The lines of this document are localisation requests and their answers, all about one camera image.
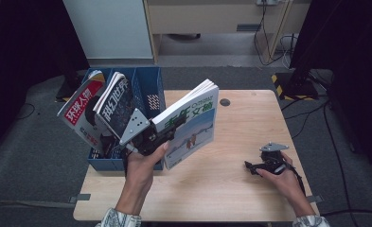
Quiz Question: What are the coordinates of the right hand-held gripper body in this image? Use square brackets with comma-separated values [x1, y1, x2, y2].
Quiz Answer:
[258, 142, 290, 175]

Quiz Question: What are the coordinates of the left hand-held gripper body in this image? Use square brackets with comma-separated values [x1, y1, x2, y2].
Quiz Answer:
[119, 108, 166, 157]

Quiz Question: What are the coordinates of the black stand with striped base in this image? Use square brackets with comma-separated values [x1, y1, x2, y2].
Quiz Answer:
[271, 46, 320, 102]
[55, 70, 88, 103]

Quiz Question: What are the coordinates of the person's right hand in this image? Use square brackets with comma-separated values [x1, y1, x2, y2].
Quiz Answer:
[257, 153, 305, 207]

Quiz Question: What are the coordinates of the portrait magazine with red banner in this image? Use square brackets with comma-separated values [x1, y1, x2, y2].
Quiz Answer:
[56, 69, 107, 157]

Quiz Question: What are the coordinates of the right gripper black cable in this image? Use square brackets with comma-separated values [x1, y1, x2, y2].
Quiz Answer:
[287, 162, 307, 198]

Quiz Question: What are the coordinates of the white cabinet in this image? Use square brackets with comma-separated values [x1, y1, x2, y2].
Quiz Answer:
[62, 0, 153, 60]

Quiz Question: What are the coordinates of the black curtain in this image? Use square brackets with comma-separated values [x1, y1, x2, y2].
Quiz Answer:
[291, 0, 372, 181]
[0, 0, 90, 159]

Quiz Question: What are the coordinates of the black hanging cable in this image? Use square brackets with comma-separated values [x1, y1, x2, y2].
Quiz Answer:
[253, 1, 298, 67]

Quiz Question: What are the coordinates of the person's left hand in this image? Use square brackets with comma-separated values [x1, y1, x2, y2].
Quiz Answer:
[125, 141, 170, 193]

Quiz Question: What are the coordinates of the dark magazine with orange figure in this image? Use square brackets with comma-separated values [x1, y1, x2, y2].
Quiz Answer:
[95, 71, 138, 143]

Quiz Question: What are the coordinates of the white power strip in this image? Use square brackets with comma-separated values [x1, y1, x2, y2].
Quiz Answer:
[257, 0, 284, 7]

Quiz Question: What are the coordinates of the white cable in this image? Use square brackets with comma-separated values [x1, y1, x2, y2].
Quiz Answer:
[279, 36, 293, 69]

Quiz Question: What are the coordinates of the black floor cable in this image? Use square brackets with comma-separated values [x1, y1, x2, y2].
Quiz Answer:
[16, 103, 36, 121]
[283, 101, 329, 121]
[323, 102, 353, 218]
[320, 207, 372, 219]

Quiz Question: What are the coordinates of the blue plastic file rack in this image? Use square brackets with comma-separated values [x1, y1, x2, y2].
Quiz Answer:
[82, 66, 168, 172]

